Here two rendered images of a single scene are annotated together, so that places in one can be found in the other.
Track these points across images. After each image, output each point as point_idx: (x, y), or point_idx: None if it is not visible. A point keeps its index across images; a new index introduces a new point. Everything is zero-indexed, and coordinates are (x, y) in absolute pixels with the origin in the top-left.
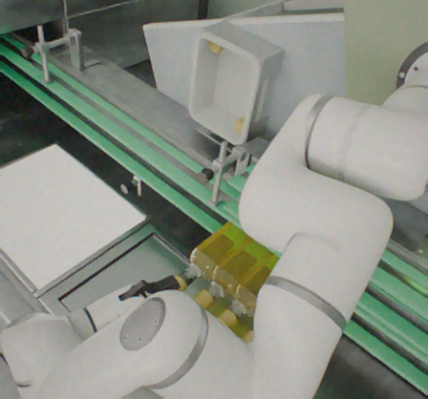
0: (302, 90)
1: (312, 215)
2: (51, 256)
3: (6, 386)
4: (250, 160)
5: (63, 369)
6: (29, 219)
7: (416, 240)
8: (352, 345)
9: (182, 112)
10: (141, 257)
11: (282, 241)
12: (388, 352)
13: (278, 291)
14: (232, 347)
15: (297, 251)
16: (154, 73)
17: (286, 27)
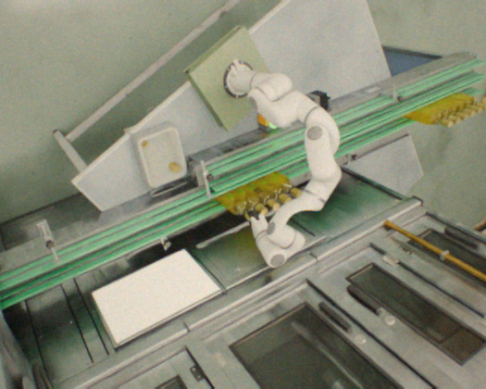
0: (184, 131)
1: (295, 100)
2: (197, 286)
3: (271, 307)
4: None
5: (317, 161)
6: (162, 298)
7: (266, 133)
8: None
9: (133, 201)
10: (211, 251)
11: (295, 113)
12: (296, 171)
13: (312, 112)
14: None
15: (303, 106)
16: (94, 204)
17: (163, 111)
